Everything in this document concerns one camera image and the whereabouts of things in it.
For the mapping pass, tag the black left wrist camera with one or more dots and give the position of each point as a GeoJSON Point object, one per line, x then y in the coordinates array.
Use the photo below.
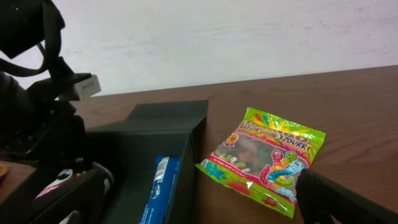
{"type": "Point", "coordinates": [24, 22]}

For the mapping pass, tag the blue cookie packet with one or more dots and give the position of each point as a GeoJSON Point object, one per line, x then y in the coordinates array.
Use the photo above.
{"type": "Point", "coordinates": [155, 211]}

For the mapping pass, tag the small Pringles can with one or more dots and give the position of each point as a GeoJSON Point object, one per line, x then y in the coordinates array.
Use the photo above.
{"type": "Point", "coordinates": [75, 196]}

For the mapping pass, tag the black gift box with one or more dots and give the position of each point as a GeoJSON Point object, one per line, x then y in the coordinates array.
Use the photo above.
{"type": "Point", "coordinates": [129, 148]}

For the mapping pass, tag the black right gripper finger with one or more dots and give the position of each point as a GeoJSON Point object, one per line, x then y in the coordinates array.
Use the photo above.
{"type": "Point", "coordinates": [322, 200]}

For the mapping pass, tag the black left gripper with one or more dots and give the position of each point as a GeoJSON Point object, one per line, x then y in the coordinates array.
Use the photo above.
{"type": "Point", "coordinates": [38, 127]}

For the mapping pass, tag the Haribo gummy worms bag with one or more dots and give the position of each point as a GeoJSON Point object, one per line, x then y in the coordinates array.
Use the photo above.
{"type": "Point", "coordinates": [263, 157]}

